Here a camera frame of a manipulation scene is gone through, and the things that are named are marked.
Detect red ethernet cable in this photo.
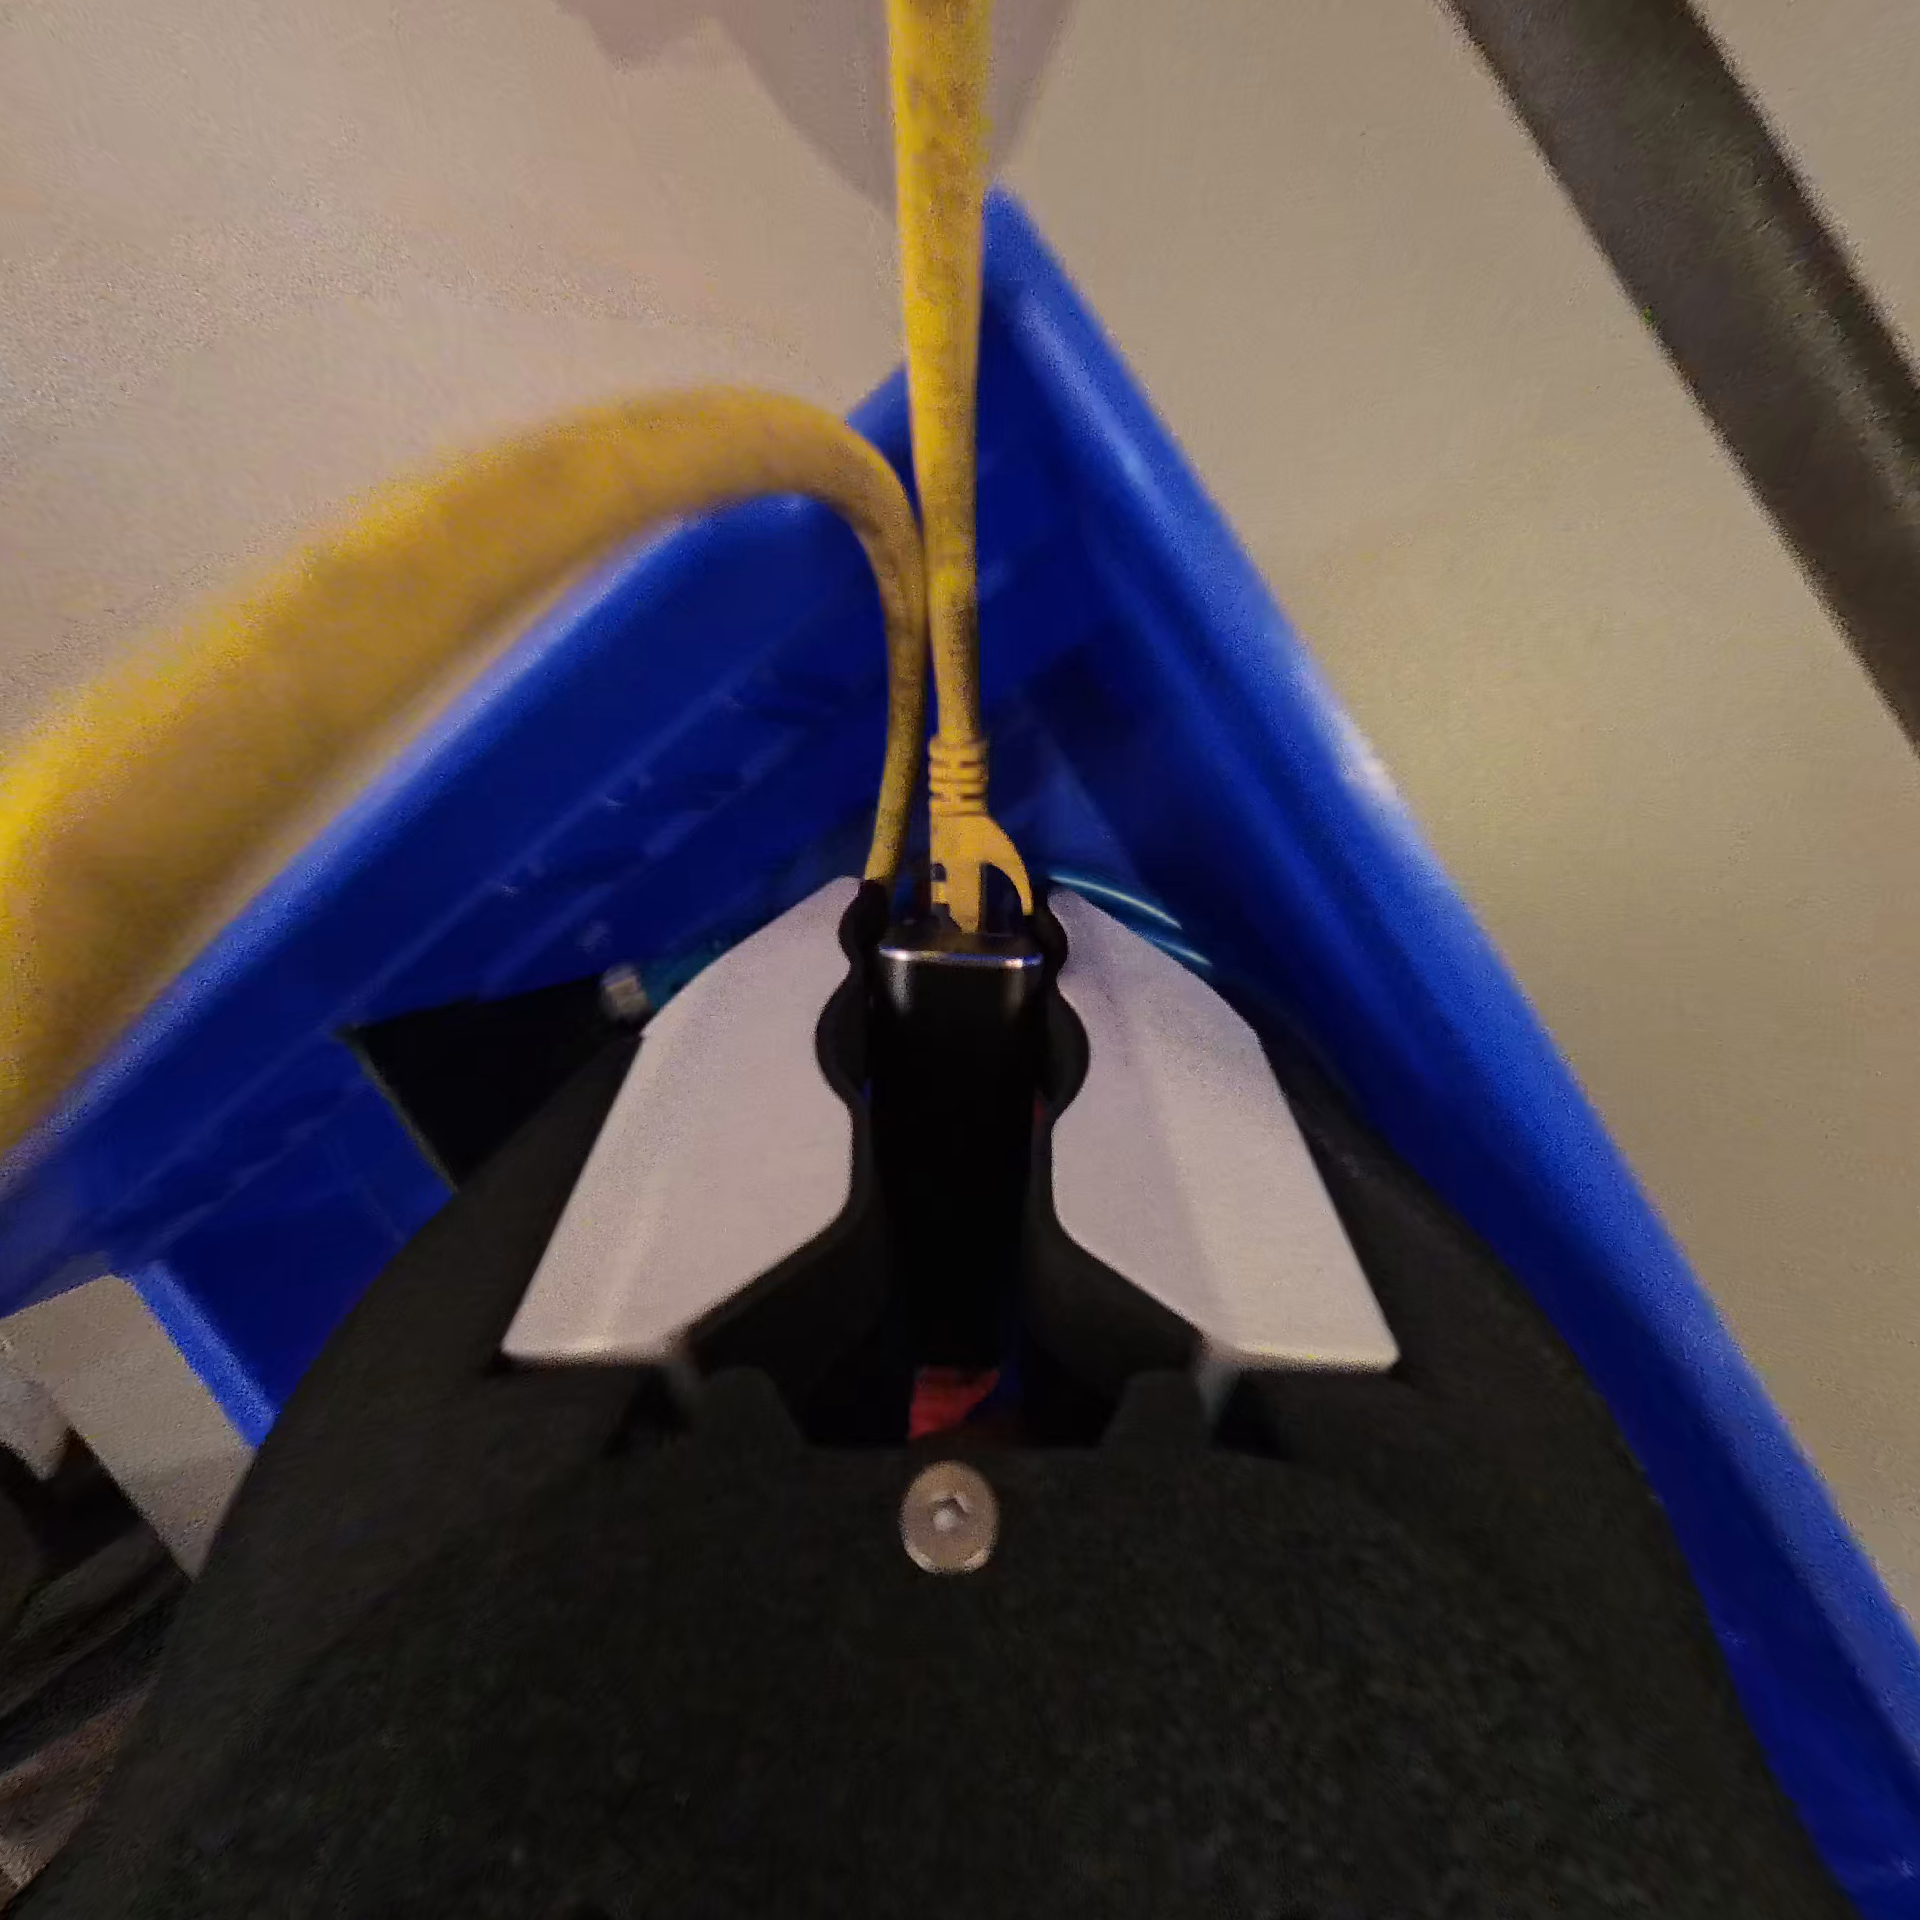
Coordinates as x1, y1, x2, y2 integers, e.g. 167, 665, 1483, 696
909, 1362, 1001, 1444

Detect blue plastic bin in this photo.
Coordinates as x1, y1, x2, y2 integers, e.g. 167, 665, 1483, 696
0, 188, 1920, 1920

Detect black ethernet splitter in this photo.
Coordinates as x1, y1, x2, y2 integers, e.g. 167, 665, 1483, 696
867, 929, 1047, 1361

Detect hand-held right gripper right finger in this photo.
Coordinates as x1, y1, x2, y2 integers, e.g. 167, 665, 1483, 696
1025, 889, 1401, 1450

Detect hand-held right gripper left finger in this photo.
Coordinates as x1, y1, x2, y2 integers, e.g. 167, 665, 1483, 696
499, 882, 906, 1450

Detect yellow ethernet cable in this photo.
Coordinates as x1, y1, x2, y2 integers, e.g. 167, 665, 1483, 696
0, 0, 1041, 1163

